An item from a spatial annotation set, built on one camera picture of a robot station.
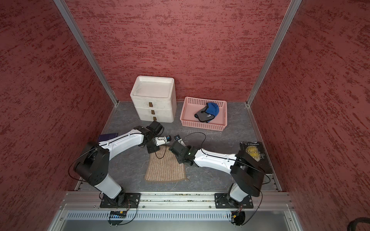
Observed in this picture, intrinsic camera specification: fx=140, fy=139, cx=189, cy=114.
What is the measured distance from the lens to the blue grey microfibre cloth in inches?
42.7

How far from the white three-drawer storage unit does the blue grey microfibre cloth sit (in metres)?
0.21

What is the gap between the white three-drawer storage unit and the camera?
36.3 inches
